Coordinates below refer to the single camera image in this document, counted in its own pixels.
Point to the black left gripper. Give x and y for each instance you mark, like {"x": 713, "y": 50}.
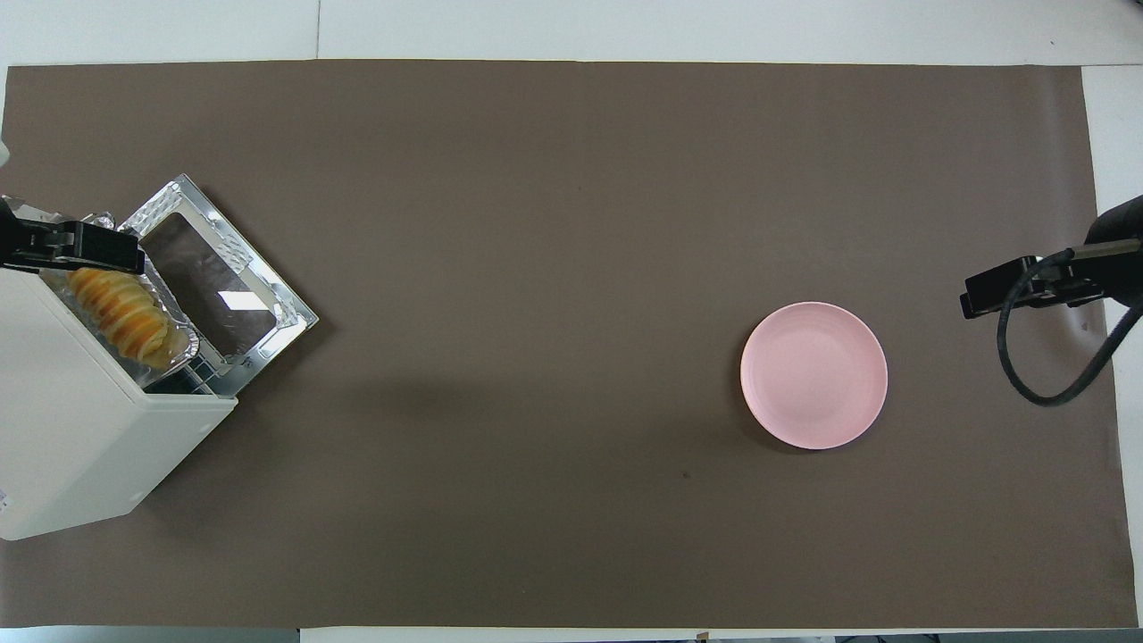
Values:
{"x": 27, "y": 237}

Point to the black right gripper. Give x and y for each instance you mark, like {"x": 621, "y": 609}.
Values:
{"x": 1116, "y": 259}

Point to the sliced orange bread loaf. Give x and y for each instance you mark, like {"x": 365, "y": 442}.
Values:
{"x": 125, "y": 314}

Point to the aluminium foil tray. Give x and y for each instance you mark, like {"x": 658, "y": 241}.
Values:
{"x": 179, "y": 344}

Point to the glass oven door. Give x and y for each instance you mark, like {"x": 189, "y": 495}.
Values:
{"x": 210, "y": 268}

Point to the metal oven rack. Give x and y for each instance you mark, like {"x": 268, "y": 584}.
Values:
{"x": 201, "y": 375}

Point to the cream toaster oven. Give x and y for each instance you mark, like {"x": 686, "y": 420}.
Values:
{"x": 80, "y": 438}

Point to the pink round plate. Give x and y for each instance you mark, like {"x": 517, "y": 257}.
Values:
{"x": 813, "y": 375}

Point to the brown table mat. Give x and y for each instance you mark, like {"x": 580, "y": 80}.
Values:
{"x": 536, "y": 268}

